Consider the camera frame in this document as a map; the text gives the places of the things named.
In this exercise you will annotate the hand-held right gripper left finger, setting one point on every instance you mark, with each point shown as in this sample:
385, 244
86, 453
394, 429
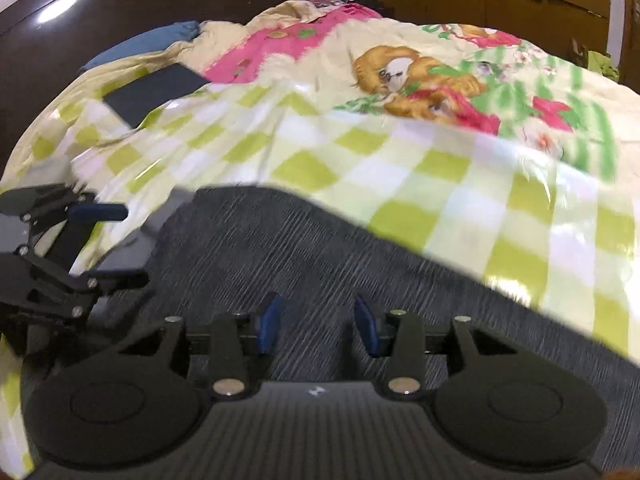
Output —
267, 324

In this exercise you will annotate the pink cream ruffled quilt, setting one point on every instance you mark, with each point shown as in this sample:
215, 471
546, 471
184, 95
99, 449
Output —
265, 50

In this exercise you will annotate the green cloth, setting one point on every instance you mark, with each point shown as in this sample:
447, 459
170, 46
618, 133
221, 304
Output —
602, 66

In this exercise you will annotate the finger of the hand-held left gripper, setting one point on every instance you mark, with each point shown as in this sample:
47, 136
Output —
122, 280
100, 212

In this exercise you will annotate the green checked printed blanket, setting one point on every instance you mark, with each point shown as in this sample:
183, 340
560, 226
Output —
350, 160

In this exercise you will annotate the dark grey pants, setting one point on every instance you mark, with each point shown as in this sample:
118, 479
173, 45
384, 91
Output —
260, 250

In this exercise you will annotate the blue cloth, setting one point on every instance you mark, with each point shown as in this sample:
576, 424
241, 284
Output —
140, 42

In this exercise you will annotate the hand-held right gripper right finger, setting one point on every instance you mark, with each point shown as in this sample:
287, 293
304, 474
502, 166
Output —
366, 325

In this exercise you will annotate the navy folded cloth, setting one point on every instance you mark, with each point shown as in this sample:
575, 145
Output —
155, 92

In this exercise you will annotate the dark brown wooden headboard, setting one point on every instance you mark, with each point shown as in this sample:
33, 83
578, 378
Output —
125, 0

